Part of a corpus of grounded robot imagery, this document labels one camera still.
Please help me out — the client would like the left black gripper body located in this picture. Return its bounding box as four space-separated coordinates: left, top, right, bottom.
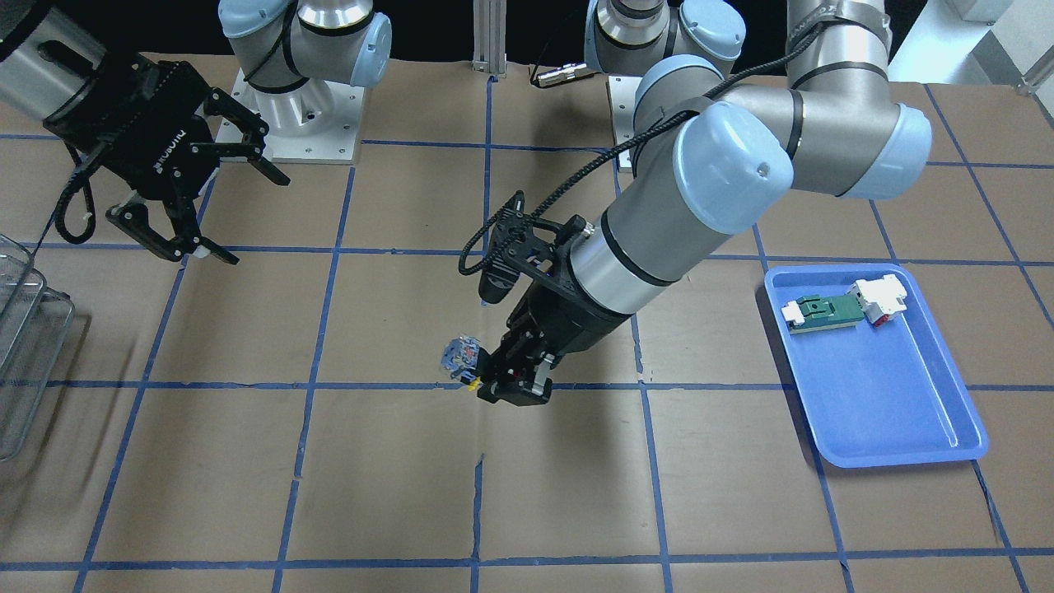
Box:
503 273 630 371

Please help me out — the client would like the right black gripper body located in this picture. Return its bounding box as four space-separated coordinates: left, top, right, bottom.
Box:
43 54 216 200

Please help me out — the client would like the red push button switch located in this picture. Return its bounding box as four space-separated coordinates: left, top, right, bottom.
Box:
441 335 496 390

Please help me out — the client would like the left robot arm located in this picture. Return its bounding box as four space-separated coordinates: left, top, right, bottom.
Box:
443 1 932 406

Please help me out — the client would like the green terminal block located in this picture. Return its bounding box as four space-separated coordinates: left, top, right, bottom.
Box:
780 294 865 334

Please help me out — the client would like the white circuit breaker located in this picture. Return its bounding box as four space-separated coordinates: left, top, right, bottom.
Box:
846 273 907 328

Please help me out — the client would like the blue plastic tray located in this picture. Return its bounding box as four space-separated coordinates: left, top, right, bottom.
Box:
764 262 990 468

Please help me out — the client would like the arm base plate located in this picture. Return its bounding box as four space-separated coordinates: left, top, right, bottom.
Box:
231 71 368 166
607 75 645 177

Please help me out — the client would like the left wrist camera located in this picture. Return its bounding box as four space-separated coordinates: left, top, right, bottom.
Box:
479 191 587 307

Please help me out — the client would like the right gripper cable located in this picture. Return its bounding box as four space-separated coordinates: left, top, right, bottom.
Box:
54 144 100 245

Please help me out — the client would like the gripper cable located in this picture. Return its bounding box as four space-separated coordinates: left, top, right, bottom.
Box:
458 37 832 277
54 144 100 245

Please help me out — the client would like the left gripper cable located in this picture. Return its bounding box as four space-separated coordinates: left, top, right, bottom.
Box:
458 37 832 277

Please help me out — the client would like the aluminium frame post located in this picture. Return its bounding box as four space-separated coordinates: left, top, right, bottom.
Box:
472 0 507 77

